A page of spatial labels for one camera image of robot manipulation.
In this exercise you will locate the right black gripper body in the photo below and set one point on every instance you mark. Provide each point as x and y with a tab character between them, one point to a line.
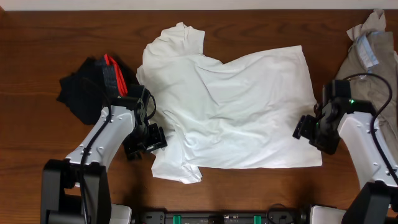
319	134

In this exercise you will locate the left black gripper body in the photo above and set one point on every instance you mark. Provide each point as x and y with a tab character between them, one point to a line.
145	139

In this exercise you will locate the white printed t-shirt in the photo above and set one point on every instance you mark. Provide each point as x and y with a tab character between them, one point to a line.
235	115

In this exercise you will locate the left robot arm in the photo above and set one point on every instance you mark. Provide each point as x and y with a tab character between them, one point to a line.
76	189

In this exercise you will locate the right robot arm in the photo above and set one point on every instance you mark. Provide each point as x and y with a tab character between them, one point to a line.
341	118

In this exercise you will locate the black shorts with red waistband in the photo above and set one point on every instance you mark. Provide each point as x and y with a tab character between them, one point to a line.
86	90

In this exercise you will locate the khaki beige garment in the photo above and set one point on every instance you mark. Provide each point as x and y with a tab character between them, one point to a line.
372	55

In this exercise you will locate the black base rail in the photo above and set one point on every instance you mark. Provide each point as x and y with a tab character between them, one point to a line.
274	215

